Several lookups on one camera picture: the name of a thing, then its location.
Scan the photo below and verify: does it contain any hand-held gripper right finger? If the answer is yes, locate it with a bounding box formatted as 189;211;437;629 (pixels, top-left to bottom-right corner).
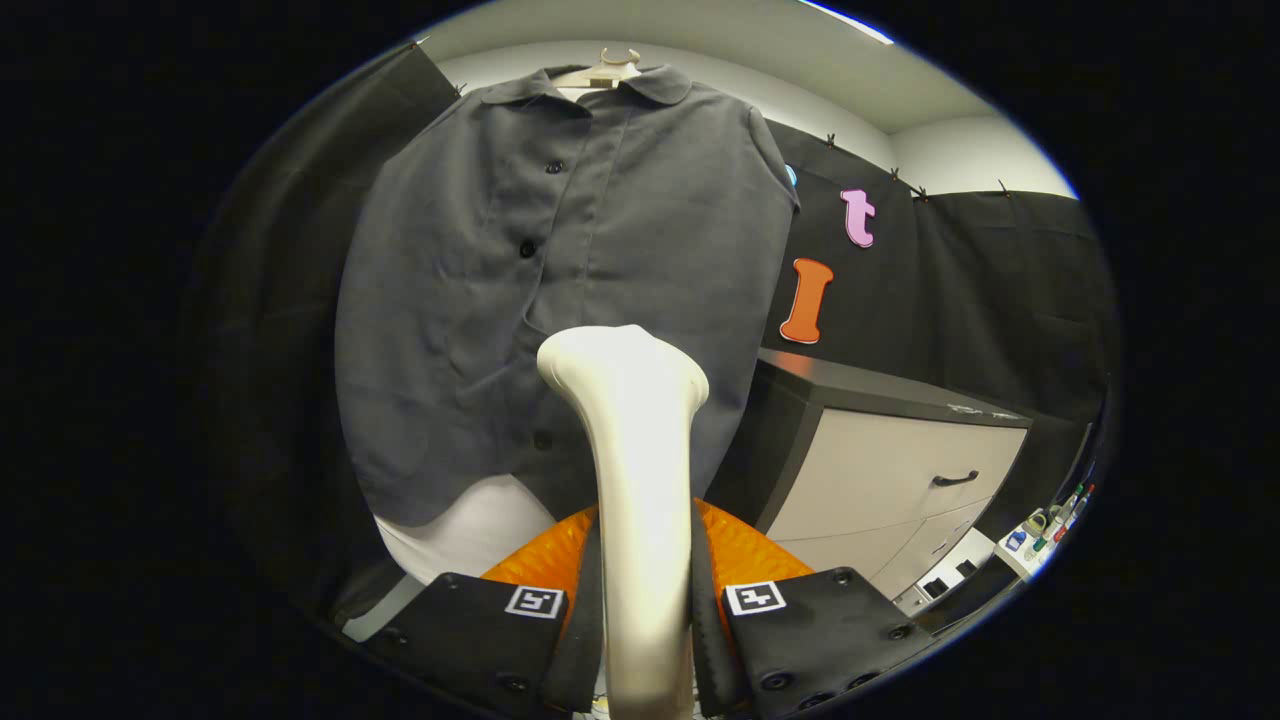
690;497;941;719

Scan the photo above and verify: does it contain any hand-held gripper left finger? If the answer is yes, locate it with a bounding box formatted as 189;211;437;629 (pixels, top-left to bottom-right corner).
362;500;609;719

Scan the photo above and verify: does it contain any white garment steamer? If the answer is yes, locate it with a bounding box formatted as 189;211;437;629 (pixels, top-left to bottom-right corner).
536;325;711;720

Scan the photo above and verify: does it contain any dark grey button shirt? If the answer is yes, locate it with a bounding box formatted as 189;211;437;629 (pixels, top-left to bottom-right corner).
335;65;801;528

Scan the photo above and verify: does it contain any white mannequin torso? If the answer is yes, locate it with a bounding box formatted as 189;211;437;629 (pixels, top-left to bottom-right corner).
340;47;643;641

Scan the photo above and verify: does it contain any grey drawer cabinet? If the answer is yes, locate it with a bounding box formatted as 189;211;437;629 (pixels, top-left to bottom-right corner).
705;347;1034;616

